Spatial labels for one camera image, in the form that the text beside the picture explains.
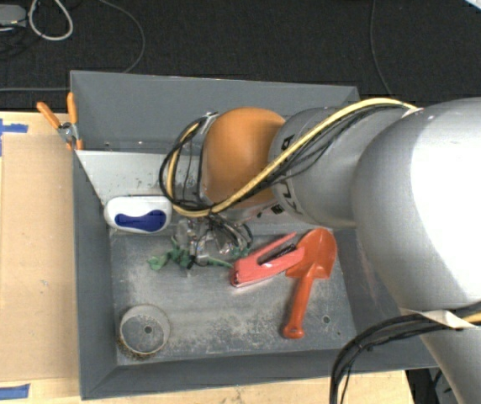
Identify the green leafy toy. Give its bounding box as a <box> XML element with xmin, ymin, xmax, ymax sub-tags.
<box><xmin>146</xmin><ymin>237</ymin><xmax>235</xmax><ymax>272</ymax></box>

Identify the pink stapler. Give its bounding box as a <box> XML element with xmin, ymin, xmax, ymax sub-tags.
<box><xmin>228</xmin><ymin>231</ymin><xmax>305</xmax><ymax>289</ymax></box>

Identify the grey metal bin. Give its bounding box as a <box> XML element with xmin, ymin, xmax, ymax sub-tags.
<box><xmin>69</xmin><ymin>70</ymin><xmax>439</xmax><ymax>401</ymax></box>

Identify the white and blue plastic case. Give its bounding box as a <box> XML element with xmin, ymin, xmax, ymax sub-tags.
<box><xmin>103</xmin><ymin>194</ymin><xmax>174</xmax><ymax>236</ymax></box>

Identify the orange toy shovel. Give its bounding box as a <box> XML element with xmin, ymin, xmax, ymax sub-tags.
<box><xmin>282</xmin><ymin>226</ymin><xmax>339</xmax><ymax>340</ymax></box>

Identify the brown cardboard board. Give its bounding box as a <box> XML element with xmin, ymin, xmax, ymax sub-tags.
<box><xmin>0</xmin><ymin>134</ymin><xmax>82</xmax><ymax>383</ymax></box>

